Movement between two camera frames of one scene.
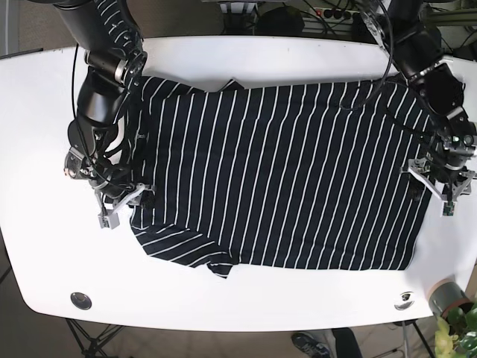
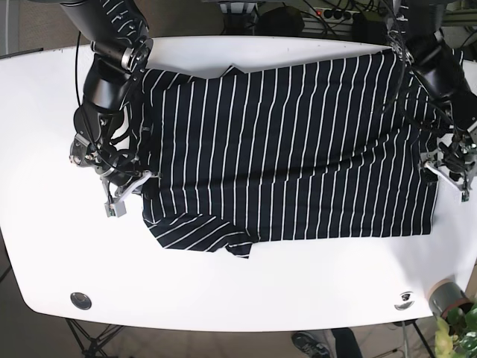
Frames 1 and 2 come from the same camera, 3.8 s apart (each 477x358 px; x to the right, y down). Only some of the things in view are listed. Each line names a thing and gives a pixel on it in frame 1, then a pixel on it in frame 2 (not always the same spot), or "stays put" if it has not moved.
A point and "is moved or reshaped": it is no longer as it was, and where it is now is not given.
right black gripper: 449,185 to 455,161
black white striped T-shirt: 335,177 is moved or reshaped
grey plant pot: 447,294 stays put
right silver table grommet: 404,300 stays put
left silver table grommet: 81,300 stays put
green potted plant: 456,333 stays put
